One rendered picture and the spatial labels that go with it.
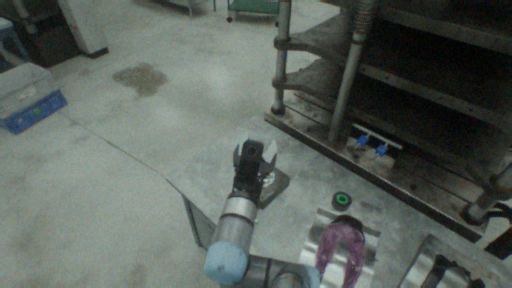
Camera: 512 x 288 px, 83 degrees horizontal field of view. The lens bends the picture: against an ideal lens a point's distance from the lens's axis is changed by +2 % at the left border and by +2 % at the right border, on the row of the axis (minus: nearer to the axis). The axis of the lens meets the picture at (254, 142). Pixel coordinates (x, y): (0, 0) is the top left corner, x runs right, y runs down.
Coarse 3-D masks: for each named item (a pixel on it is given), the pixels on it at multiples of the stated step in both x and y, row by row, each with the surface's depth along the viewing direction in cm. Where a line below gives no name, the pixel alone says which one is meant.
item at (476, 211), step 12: (288, 12) 145; (288, 24) 149; (288, 36) 154; (276, 60) 165; (276, 72) 170; (276, 96) 180; (276, 108) 186; (504, 180) 113; (480, 204) 125; (492, 204) 122; (468, 216) 130; (480, 216) 128
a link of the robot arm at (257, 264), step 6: (252, 258) 61; (258, 258) 61; (264, 258) 62; (252, 264) 60; (258, 264) 60; (264, 264) 60; (246, 270) 58; (252, 270) 59; (258, 270) 59; (264, 270) 59; (246, 276) 59; (252, 276) 58; (258, 276) 58; (264, 276) 58; (240, 282) 59; (246, 282) 59; (252, 282) 58; (258, 282) 58
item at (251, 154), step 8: (248, 144) 61; (256, 144) 61; (248, 152) 61; (256, 152) 61; (240, 160) 62; (248, 160) 62; (256, 160) 61; (240, 168) 62; (248, 168) 62; (256, 168) 62; (240, 176) 63; (248, 176) 62; (256, 176) 62; (240, 184) 63; (248, 184) 63
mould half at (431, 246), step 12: (432, 240) 118; (420, 252) 108; (432, 252) 107; (444, 252) 115; (456, 252) 115; (420, 264) 105; (432, 264) 104; (468, 264) 111; (408, 276) 104; (420, 276) 103; (444, 276) 101; (456, 276) 101; (480, 276) 108
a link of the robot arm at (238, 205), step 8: (232, 200) 60; (240, 200) 59; (248, 200) 60; (224, 208) 59; (232, 208) 58; (240, 208) 58; (248, 208) 59; (256, 208) 61; (248, 216) 58; (256, 224) 60
